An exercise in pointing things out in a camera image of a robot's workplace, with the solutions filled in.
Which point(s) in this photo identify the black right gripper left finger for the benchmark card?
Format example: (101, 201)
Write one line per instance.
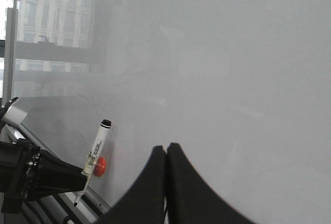
(144, 200)

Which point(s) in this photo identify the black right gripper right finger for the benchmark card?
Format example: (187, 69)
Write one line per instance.
(189, 198)

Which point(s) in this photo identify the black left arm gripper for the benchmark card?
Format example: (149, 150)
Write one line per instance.
(19, 164)

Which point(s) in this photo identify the white black whiteboard marker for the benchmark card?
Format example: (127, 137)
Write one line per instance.
(93, 156)

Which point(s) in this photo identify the red round magnet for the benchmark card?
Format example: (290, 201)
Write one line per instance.
(100, 167)

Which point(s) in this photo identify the white whiteboard with aluminium tray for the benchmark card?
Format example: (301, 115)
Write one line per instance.
(242, 85)

